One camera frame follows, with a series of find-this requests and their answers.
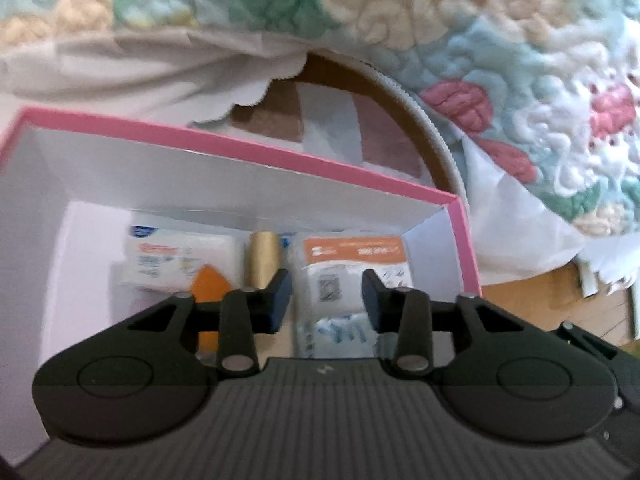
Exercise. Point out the pink storage box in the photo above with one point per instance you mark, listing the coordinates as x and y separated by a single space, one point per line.
72 184

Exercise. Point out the checkered oval rug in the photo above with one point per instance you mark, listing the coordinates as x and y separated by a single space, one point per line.
345 110

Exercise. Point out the blue white wipes pack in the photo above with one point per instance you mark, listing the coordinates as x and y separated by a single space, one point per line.
340 337

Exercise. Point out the papers under bed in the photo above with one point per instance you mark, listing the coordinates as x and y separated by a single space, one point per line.
610 310

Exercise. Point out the floral quilt bedspread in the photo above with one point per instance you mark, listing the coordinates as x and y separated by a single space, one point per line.
400 35

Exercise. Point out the small white tissue pack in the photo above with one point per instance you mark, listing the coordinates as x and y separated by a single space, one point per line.
167 260

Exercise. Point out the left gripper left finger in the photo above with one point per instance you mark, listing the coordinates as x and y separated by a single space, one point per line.
246 312

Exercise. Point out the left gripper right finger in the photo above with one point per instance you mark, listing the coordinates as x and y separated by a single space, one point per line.
402 316

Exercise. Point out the foundation bottle gold cap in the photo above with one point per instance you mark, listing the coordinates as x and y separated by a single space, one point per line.
262 259

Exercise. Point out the orange makeup sponge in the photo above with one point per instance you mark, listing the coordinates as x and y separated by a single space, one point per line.
209 285

